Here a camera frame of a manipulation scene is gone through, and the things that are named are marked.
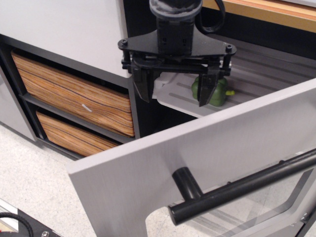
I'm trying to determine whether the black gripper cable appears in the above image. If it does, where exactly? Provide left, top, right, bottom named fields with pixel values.
left=196, top=0, right=226, bottom=34

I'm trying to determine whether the grey cabinet panel left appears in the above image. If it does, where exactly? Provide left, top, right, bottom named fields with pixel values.
left=0, top=69, right=37, bottom=141

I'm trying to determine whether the upper wood-pattern storage bin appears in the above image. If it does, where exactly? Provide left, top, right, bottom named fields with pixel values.
left=11, top=51, right=135, bottom=137

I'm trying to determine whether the lower wood-pattern storage bin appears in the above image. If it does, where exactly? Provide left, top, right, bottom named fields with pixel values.
left=36, top=110, right=121, bottom=157

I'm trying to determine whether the wooden countertop edge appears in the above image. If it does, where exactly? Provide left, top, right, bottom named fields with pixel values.
left=201, top=0, right=316, bottom=33

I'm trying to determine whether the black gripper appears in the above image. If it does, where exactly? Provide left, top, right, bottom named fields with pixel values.
left=118, top=19, right=237, bottom=107

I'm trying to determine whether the black braided cable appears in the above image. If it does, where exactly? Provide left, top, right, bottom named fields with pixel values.
left=0, top=211, right=34, bottom=237

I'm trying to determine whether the green toy bell pepper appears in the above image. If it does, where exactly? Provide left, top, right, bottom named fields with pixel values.
left=191, top=77, right=235, bottom=107

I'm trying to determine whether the grey upper oven rack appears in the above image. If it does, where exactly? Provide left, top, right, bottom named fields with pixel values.
left=153, top=36, right=316, bottom=118

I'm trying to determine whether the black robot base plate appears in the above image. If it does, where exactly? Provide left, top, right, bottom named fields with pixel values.
left=17, top=209, right=62, bottom=237

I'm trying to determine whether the wood-pattern storage bin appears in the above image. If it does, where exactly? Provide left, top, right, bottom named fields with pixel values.
left=36, top=110, right=121, bottom=157
left=11, top=51, right=135, bottom=137

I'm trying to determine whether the grey oven door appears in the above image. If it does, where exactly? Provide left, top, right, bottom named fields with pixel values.
left=67, top=79, right=316, bottom=237

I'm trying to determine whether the dark grey shelf frame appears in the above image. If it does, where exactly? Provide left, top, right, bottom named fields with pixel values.
left=0, top=36, right=141, bottom=160

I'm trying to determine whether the black oven door handle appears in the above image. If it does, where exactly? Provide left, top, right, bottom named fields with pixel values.
left=168, top=149, right=316, bottom=226

